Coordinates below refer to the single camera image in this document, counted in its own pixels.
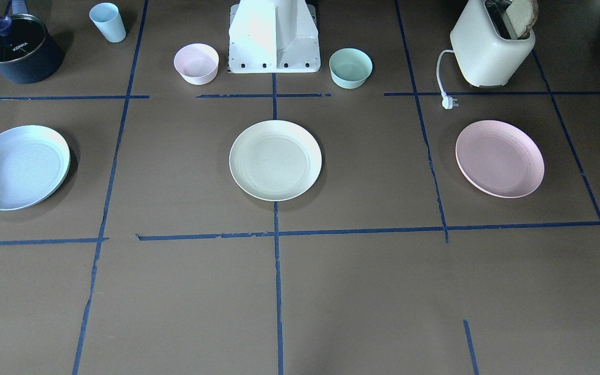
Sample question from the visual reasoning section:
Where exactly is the pink plate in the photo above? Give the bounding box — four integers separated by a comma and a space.
455, 120, 545, 198

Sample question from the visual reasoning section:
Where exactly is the cream plate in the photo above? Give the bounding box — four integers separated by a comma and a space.
229, 120, 323, 202

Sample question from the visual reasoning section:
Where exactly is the green bowl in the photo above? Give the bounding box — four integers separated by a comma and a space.
329, 48, 373, 90

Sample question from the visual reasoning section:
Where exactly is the pink bowl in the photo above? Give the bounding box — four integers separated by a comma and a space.
173, 43, 220, 85

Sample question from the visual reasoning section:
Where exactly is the cream toaster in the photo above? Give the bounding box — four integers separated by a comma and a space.
450, 1, 536, 88

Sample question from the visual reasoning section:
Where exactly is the light blue cup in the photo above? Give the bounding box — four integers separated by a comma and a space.
90, 2, 126, 43

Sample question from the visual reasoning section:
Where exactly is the light blue plate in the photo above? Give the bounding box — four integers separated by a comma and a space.
0, 125, 71, 211

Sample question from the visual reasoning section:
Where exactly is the bread slice in toaster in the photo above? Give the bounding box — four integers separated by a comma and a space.
505, 0, 539, 40

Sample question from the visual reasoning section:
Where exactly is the dark blue saucepan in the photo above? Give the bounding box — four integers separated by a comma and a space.
0, 1, 65, 84

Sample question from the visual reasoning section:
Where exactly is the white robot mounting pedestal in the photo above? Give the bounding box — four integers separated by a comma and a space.
227, 1, 321, 74

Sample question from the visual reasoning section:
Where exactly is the white toaster cable with plug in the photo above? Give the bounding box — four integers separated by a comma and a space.
436, 49, 459, 110

